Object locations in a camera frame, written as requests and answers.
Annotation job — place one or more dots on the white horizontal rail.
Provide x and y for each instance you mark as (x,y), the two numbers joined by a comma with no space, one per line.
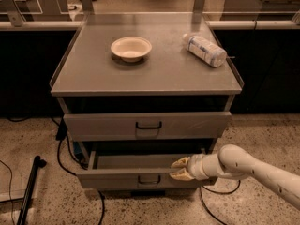
(214,25)

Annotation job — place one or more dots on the black metal bar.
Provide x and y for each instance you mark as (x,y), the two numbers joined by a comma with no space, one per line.
(38,162)

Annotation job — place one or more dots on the white paper bowl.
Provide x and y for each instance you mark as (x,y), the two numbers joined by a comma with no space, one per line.
(131,49)

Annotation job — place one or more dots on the grey drawer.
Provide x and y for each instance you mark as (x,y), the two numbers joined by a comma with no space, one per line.
(146,126)
(134,172)

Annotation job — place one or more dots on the grey drawer cabinet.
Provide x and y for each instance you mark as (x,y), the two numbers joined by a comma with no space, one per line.
(168,80)

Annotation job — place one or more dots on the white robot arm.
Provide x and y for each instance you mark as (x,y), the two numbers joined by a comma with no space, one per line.
(233,162)

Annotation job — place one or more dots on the clear plastic water bottle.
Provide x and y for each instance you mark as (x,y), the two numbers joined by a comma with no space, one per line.
(208,51)

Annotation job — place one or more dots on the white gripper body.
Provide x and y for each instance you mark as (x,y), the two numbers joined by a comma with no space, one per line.
(194,167)

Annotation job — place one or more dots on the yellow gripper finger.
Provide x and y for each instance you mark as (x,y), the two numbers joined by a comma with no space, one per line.
(182,175)
(181,162)

